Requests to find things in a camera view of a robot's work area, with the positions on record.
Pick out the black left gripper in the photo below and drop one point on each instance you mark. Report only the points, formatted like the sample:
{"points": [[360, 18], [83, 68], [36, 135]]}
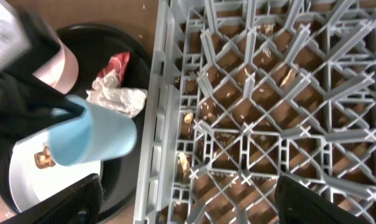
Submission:
{"points": [[28, 105]]}

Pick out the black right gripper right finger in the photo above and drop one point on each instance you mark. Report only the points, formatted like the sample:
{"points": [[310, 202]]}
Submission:
{"points": [[296, 203]]}

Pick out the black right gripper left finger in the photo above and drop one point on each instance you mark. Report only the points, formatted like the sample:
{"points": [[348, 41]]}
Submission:
{"points": [[78, 203]]}

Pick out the pink bowl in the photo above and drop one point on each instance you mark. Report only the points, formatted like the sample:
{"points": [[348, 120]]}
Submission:
{"points": [[61, 71]]}

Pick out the white round plate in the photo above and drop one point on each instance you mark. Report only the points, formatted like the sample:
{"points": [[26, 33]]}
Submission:
{"points": [[30, 185]]}

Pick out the light blue plastic cup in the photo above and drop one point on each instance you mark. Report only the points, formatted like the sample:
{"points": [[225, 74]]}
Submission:
{"points": [[98, 134]]}

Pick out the grey dishwasher rack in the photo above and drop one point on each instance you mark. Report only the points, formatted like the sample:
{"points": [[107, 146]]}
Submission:
{"points": [[244, 92]]}

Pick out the brown food scrap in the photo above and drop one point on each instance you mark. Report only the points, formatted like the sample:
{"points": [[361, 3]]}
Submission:
{"points": [[43, 159]]}

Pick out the crumpled white tissue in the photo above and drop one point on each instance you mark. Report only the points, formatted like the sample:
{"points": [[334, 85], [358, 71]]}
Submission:
{"points": [[106, 93]]}

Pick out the round black tray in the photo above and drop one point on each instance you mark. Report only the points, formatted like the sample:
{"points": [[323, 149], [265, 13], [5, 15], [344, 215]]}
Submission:
{"points": [[93, 44]]}

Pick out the red snack wrapper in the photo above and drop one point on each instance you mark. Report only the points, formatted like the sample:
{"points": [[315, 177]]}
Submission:
{"points": [[117, 63]]}

